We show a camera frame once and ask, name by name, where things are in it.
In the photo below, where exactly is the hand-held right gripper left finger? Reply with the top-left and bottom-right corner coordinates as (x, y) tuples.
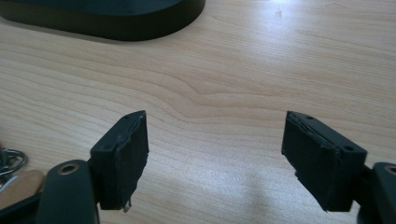
(88, 109), (150, 214)

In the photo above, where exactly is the metal key ring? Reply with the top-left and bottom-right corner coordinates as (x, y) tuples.
(0, 147), (29, 191)

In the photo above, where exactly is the black oval base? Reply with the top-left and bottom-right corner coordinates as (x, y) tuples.
(0, 0), (206, 42)

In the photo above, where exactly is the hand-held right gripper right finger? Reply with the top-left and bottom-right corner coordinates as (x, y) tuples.
(280, 110), (369, 213)

